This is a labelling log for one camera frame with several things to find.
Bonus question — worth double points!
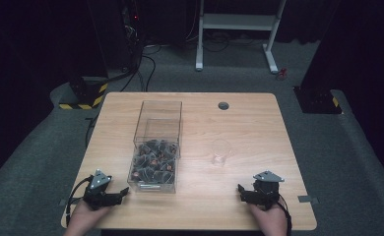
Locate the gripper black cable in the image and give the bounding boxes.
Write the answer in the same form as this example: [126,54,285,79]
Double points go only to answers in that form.
[276,194,293,236]
[65,175,95,228]

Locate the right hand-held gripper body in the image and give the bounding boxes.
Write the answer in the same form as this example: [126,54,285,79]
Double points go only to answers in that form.
[251,169,286,211]

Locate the person's left hand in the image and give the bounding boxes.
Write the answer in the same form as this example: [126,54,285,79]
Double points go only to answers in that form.
[63,199,113,236]

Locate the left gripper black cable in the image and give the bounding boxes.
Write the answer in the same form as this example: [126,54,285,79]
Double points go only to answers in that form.
[65,175,95,228]

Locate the pile of dark packets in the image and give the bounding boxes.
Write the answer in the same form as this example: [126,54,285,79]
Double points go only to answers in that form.
[130,139,178,185]

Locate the clear glass cup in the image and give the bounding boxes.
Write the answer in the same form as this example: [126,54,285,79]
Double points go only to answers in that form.
[210,138,232,167]

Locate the white metal stand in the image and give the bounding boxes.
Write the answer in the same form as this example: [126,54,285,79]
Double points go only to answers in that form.
[195,0,287,75]

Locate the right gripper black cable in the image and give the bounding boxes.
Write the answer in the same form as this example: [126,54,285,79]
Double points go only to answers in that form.
[276,194,293,236]

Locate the dark equipment rack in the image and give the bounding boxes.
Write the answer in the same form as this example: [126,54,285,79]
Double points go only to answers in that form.
[119,0,147,72]

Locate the clear plastic box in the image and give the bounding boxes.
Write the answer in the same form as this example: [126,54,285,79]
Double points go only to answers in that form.
[126,99,184,194]

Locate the black floor cables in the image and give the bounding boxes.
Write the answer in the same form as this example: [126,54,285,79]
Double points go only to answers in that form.
[104,43,163,93]

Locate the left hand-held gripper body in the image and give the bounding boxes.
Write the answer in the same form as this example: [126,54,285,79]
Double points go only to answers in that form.
[82,168,113,211]

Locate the person's right hand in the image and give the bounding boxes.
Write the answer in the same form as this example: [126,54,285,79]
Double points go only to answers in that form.
[248,202,289,236]

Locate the black yellow striped stand base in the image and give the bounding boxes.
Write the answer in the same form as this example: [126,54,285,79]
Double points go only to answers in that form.
[58,76,109,111]

